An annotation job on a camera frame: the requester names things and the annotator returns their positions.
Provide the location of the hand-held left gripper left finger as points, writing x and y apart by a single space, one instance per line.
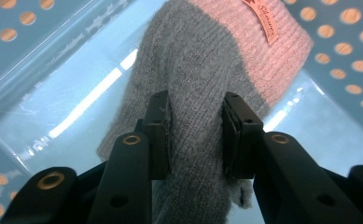
157 133

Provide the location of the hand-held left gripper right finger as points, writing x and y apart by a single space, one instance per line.
238 140

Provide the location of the grey and pink knitted sock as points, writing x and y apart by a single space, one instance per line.
201 93

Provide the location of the light blue perforated plastic basket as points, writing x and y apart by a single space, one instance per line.
61 77

